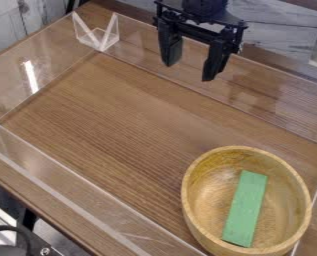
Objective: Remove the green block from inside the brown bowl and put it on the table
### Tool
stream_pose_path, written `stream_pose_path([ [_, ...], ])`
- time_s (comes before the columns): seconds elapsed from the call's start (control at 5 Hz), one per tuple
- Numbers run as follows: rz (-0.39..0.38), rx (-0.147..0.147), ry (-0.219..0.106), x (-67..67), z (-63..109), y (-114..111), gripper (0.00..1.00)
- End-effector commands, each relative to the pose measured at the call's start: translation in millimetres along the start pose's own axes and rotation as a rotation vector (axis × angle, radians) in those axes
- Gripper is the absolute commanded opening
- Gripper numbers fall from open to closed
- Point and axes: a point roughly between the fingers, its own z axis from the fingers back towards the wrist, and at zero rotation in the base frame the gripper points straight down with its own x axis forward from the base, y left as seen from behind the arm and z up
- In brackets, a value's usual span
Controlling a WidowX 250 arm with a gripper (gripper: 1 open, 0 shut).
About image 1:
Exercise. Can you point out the clear acrylic tray wall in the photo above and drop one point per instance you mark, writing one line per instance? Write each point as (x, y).
(101, 128)

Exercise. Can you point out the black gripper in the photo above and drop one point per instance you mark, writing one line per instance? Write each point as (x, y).
(206, 21)

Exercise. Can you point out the green rectangular block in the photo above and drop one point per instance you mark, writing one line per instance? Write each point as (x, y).
(246, 208)

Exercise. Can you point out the clear acrylic corner bracket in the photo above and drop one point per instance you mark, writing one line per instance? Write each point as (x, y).
(97, 38)

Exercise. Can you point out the brown wooden bowl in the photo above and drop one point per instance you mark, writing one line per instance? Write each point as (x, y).
(208, 189)

